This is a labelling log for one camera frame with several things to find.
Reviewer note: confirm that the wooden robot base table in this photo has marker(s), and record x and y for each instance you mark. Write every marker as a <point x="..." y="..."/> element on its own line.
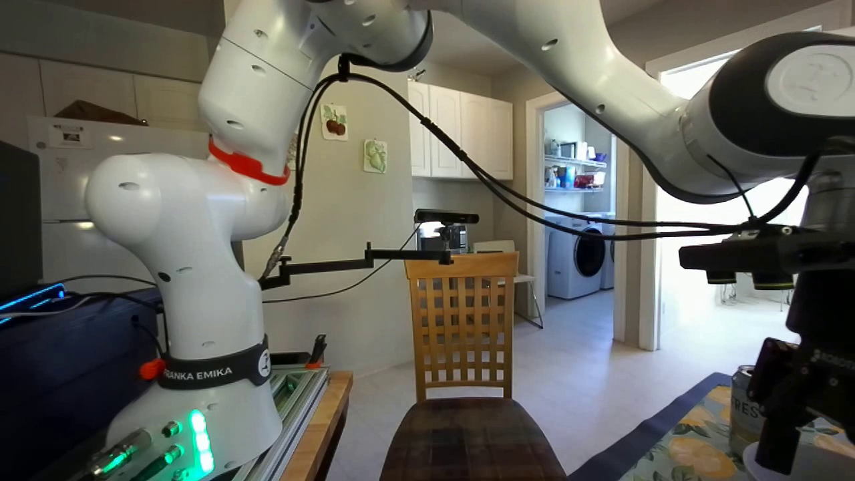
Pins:
<point x="321" y="435"/>

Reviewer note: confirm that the dark blue bag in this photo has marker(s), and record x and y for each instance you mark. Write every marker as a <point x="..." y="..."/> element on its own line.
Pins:
<point x="63" y="379"/>

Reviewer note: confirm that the white washing machine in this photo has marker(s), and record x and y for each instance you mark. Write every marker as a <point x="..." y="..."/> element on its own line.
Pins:
<point x="575" y="261"/>

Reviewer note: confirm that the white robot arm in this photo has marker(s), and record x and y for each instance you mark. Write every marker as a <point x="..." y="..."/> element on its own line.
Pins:
<point x="778" y="109"/>

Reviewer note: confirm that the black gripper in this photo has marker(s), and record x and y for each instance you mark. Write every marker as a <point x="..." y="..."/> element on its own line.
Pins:
<point x="813" y="379"/>

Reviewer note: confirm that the lemon print tablecloth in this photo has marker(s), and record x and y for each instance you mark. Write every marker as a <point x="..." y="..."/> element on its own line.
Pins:
<point x="690" y="443"/>

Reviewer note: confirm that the white kitchen cabinets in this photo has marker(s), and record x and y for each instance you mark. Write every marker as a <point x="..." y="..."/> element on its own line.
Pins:
<point x="479" y="125"/>

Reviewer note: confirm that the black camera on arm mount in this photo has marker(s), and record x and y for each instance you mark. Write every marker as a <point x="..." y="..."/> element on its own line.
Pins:
<point x="439" y="236"/>

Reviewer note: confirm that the wooden lattice back chair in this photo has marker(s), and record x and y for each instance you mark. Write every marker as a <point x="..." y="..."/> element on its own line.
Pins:
<point x="465" y="423"/>

